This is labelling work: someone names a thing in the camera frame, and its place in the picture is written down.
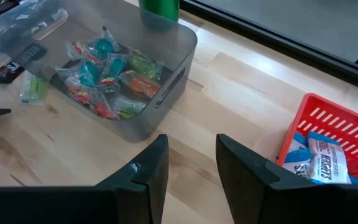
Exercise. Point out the red plastic basket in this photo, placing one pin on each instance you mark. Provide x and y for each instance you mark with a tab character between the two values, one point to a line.
337	109

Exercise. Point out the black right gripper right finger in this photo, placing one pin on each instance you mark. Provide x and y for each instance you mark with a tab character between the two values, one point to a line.
247	193

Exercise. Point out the green soda can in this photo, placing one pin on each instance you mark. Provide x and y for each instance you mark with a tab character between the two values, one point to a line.
160	9

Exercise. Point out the grey translucent plastic bin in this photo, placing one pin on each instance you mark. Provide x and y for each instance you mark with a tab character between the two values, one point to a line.
172	40

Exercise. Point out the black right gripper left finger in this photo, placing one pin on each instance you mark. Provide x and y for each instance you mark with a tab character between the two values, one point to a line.
149	193

